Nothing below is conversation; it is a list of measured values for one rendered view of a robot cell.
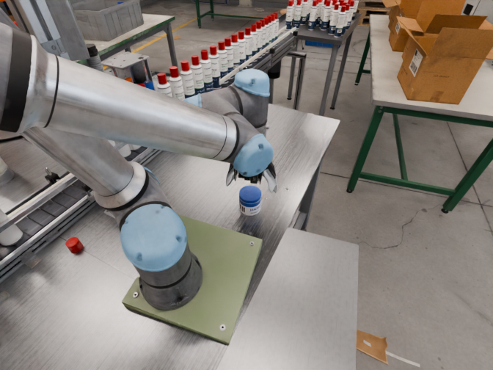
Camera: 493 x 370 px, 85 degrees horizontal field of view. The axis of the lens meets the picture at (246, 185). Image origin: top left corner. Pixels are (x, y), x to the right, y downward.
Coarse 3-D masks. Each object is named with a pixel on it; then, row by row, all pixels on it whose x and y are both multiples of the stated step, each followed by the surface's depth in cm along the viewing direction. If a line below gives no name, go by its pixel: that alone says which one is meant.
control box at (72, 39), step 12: (48, 0) 50; (60, 0) 51; (60, 12) 52; (72, 12) 53; (60, 24) 53; (72, 24) 54; (60, 36) 54; (72, 36) 55; (72, 48) 57; (84, 48) 58; (72, 60) 58
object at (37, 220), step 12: (132, 156) 100; (60, 192) 86; (72, 192) 86; (84, 192) 86; (48, 204) 83; (60, 204) 83; (72, 204) 83; (36, 216) 79; (48, 216) 79; (24, 228) 76; (36, 228) 76; (24, 240) 73; (0, 252) 71
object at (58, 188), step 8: (120, 144) 92; (72, 176) 80; (64, 184) 78; (48, 192) 75; (56, 192) 77; (40, 200) 73; (24, 208) 71; (32, 208) 72; (16, 216) 69; (0, 224) 67; (8, 224) 68; (0, 232) 67
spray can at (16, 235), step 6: (0, 210) 68; (0, 216) 67; (6, 216) 69; (0, 222) 67; (12, 228) 71; (18, 228) 73; (0, 234) 69; (6, 234) 70; (12, 234) 71; (18, 234) 73; (0, 240) 70; (6, 240) 70; (12, 240) 71; (18, 240) 73; (6, 246) 72
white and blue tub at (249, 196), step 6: (246, 186) 85; (252, 186) 85; (240, 192) 84; (246, 192) 84; (252, 192) 84; (258, 192) 84; (240, 198) 83; (246, 198) 82; (252, 198) 82; (258, 198) 82; (240, 204) 85; (246, 204) 82; (252, 204) 82; (258, 204) 84; (240, 210) 87; (246, 210) 84; (252, 210) 84; (258, 210) 86
